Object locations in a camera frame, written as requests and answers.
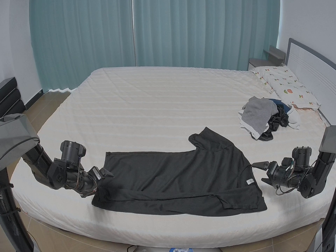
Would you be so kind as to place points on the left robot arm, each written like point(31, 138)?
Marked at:
point(42, 169)

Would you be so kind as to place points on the grey bedside table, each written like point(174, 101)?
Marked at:
point(262, 62)

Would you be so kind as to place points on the white printed pillow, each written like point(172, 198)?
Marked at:
point(286, 85)

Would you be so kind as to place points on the blue-green curtain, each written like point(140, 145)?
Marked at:
point(78, 30)
point(204, 22)

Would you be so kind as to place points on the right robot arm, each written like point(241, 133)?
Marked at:
point(320, 172)

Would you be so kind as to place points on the bed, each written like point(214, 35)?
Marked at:
point(162, 101)

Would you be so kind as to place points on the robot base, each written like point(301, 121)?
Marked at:
point(181, 250)

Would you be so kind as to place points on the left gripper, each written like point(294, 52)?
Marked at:
point(95, 178)

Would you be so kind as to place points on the black chest of drawers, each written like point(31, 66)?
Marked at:
point(9, 98)

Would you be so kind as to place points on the black T-shirt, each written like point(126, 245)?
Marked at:
point(170, 182)

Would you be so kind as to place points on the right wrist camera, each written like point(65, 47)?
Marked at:
point(286, 162)

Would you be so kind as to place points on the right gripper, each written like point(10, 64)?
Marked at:
point(275, 174)

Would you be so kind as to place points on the pile of clothes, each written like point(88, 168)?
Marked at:
point(256, 114)

